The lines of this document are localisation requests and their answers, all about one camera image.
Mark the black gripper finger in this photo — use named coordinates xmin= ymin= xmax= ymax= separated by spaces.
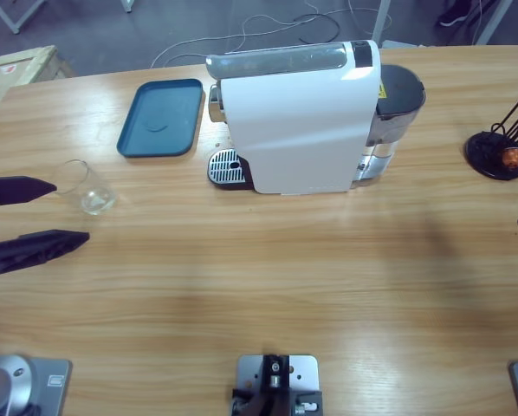
xmin=0 ymin=175 xmax=57 ymax=207
xmin=0 ymin=229 xmax=90 ymax=277

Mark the grey camera mount dark post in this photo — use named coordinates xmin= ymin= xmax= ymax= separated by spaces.
xmin=231 ymin=353 xmax=325 ymax=416

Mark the white metal frame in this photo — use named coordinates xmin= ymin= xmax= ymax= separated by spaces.
xmin=0 ymin=0 xmax=48 ymax=35

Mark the clear water tank black lid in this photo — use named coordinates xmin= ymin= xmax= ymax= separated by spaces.
xmin=357 ymin=63 xmax=427 ymax=185

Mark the wooden crate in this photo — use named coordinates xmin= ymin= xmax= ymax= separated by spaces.
xmin=0 ymin=44 xmax=74 ymax=109

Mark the clear drinking glass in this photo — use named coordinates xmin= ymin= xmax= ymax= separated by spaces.
xmin=53 ymin=159 xmax=118 ymax=217

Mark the white metal table leg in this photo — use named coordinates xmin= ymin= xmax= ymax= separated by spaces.
xmin=372 ymin=0 xmax=392 ymax=42

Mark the white floor cable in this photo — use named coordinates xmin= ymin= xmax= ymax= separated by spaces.
xmin=149 ymin=0 xmax=329 ymax=69

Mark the blue rectangular tray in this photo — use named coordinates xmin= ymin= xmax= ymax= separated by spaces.
xmin=116 ymin=78 xmax=205 ymax=158

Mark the black floor cable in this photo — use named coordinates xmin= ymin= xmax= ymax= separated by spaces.
xmin=292 ymin=12 xmax=341 ymax=45

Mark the white capsule coffee machine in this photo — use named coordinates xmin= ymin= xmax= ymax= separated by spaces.
xmin=205 ymin=39 xmax=384 ymax=196

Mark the white slanted frame bar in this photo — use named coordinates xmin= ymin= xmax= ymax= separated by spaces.
xmin=475 ymin=0 xmax=514 ymax=46

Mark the black capsule holder with rods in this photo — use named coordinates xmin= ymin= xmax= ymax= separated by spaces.
xmin=464 ymin=80 xmax=518 ymax=181

